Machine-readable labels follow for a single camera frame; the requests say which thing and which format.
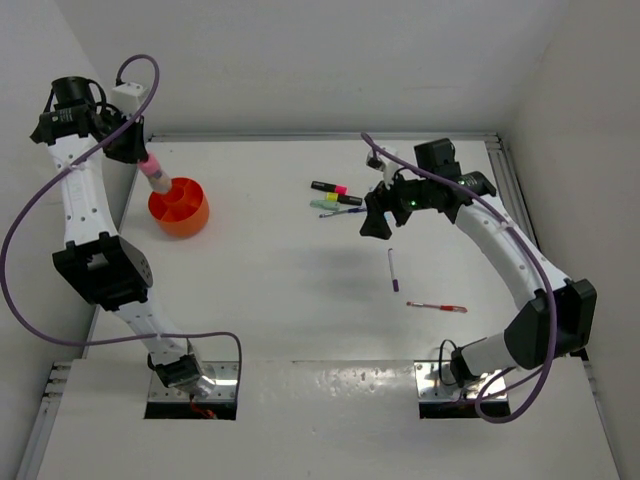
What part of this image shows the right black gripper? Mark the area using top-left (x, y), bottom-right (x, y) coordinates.
top-left (360, 163), bottom-right (434, 239)

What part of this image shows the pink glue stick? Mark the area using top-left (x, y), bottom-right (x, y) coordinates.
top-left (137, 153), bottom-right (172, 195)

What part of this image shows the red gel pen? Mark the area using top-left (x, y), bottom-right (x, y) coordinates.
top-left (406, 301), bottom-right (468, 314)

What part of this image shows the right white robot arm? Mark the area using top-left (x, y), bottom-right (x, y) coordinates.
top-left (360, 138), bottom-right (597, 387)

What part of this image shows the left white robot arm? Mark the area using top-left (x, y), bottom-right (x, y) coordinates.
top-left (31, 76), bottom-right (215, 399)

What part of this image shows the blue ballpoint pen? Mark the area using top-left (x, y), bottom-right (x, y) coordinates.
top-left (318, 207), bottom-right (367, 219)

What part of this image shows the black yellow highlighter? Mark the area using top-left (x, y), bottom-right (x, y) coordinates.
top-left (326, 192), bottom-right (363, 206)

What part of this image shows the pale green highlighter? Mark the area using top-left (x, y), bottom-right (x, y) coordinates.
top-left (309, 200), bottom-right (340, 212)

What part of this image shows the black pink highlighter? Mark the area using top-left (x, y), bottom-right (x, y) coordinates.
top-left (310, 181), bottom-right (348, 195)

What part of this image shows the white pen purple cap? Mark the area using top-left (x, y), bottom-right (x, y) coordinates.
top-left (387, 248), bottom-right (400, 293)

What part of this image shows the orange round organizer container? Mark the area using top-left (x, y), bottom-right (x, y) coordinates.
top-left (147, 177), bottom-right (210, 238)

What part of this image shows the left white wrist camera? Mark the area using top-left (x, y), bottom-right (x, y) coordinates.
top-left (110, 82), bottom-right (149, 117)

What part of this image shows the right aluminium table rail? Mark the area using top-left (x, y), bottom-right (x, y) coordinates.
top-left (485, 134), bottom-right (597, 361)

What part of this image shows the aluminium table rail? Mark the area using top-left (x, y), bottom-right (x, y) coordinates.
top-left (16, 361), bottom-right (72, 480)
top-left (485, 134), bottom-right (597, 361)

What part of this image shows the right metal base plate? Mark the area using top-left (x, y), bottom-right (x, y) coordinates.
top-left (414, 360), bottom-right (501, 406)

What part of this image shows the metal base plate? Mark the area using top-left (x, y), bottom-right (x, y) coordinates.
top-left (147, 361), bottom-right (238, 403)
top-left (414, 360), bottom-right (501, 406)

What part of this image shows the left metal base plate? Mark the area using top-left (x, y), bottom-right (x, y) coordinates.
top-left (147, 361), bottom-right (238, 403)

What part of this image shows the left aluminium table rail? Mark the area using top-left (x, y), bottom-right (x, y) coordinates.
top-left (16, 361), bottom-right (72, 480)

